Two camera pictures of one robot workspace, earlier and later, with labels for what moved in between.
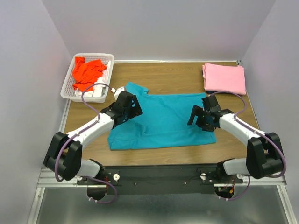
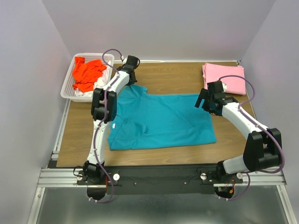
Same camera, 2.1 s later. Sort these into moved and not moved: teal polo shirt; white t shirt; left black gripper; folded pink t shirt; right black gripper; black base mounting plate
Moved: left black gripper; right black gripper
Not moved: white t shirt; folded pink t shirt; teal polo shirt; black base mounting plate
